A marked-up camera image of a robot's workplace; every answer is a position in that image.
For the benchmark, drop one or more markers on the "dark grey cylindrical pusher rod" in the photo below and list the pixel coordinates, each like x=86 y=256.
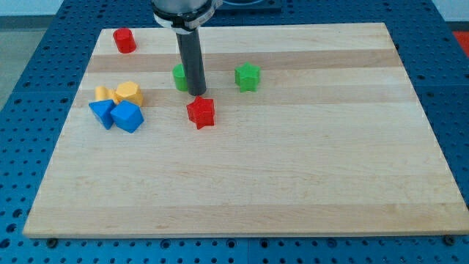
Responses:
x=192 y=62

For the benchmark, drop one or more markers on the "yellow hexagon block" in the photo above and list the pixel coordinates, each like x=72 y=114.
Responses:
x=129 y=91

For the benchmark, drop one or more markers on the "green star block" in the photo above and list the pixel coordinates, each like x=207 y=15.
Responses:
x=247 y=77

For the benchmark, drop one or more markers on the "blue triangle block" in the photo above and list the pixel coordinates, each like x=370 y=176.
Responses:
x=102 y=112

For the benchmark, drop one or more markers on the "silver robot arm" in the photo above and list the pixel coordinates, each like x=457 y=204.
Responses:
x=185 y=17

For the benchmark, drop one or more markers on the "green cylinder block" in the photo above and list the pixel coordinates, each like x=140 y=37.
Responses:
x=179 y=78

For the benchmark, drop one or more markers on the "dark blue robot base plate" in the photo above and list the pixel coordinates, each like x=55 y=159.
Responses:
x=250 y=6

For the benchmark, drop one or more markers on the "red cylinder block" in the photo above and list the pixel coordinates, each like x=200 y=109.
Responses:
x=123 y=38

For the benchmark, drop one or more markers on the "yellow small block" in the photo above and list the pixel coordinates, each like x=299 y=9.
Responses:
x=104 y=93

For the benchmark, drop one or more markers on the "light wooden board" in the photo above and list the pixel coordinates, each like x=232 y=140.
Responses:
x=334 y=142

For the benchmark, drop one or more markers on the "blue cube block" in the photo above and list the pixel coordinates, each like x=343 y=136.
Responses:
x=127 y=116

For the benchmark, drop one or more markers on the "red star block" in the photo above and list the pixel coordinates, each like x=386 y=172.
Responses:
x=201 y=112

